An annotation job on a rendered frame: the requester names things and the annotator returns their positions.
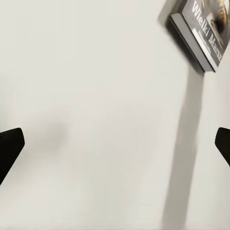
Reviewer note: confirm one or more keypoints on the hardback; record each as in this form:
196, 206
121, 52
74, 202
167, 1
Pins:
204, 26

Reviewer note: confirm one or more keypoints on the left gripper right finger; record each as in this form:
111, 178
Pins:
222, 142

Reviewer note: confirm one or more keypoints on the bed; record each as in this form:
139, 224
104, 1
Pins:
119, 120

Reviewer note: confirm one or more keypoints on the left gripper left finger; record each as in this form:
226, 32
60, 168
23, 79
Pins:
11, 144

